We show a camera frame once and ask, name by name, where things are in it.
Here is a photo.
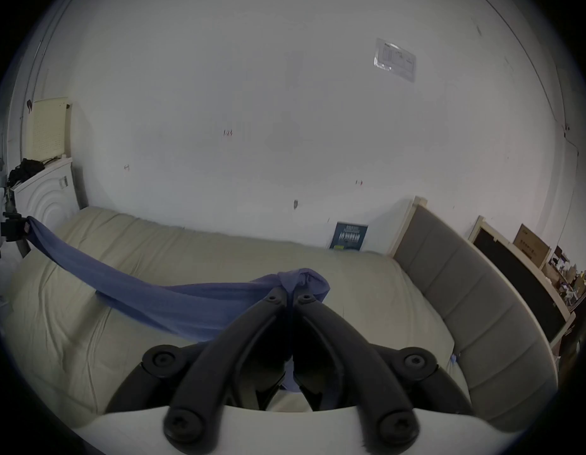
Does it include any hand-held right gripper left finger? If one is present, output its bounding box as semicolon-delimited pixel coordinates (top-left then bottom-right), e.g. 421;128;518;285
106;287;293;455

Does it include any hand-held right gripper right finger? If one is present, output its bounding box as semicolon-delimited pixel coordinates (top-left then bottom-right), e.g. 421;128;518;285
294;291;474;455

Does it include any blue garment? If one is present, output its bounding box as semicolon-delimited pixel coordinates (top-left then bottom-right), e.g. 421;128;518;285
25;216;331;393

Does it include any black bundle of cloth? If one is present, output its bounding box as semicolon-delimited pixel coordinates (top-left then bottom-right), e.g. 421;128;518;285
8;158;45;186

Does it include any beige perforated panel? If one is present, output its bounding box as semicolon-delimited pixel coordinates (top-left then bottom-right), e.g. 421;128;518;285
25;97;72;164

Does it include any bed with beige sheet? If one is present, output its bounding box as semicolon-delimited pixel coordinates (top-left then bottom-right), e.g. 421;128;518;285
0;206;470;440

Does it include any grey padded headboard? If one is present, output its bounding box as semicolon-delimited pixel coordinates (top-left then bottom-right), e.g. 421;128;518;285
391;196;560;433

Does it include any dark blue book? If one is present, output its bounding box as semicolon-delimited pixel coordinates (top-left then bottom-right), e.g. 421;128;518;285
329;222;369;253

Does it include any brown carton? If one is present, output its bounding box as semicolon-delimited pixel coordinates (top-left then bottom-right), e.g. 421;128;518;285
513;224;552;269

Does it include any paper sheet in plastic sleeve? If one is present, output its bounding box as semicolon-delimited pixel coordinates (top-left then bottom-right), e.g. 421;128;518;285
373;37;417;83

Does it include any black panel with wooden frame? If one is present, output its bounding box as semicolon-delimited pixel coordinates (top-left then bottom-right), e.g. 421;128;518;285
468;216;578;350

